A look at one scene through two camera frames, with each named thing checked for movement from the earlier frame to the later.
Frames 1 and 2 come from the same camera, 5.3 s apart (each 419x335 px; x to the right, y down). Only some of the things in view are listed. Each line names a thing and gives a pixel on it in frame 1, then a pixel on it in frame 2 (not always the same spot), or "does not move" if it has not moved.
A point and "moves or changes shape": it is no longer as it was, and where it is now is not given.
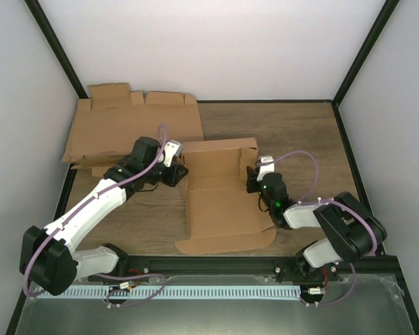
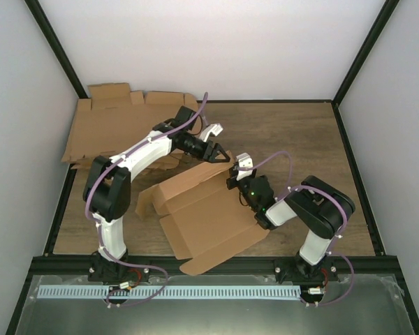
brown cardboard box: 223,216 moves or changes shape
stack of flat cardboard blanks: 105,126 does not move
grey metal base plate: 376,307 does not move
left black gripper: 174,180 to 212,153
